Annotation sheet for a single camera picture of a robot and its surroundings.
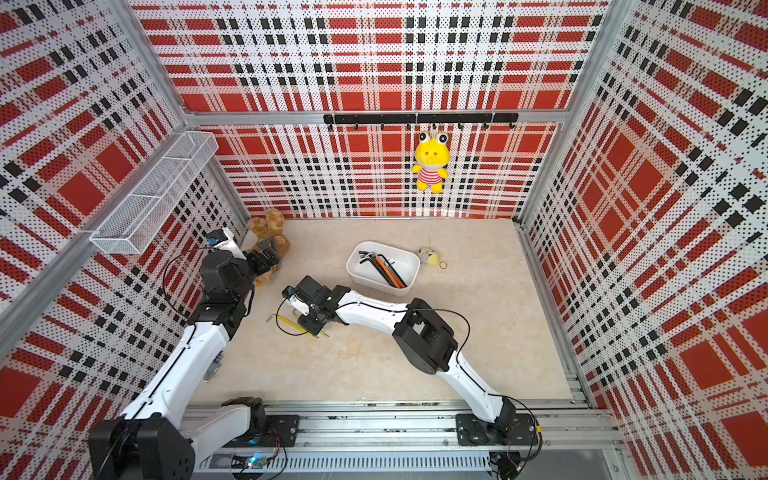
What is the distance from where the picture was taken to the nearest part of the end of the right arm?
675 mm

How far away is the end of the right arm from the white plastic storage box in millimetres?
241

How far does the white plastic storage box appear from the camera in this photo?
3.25 ft
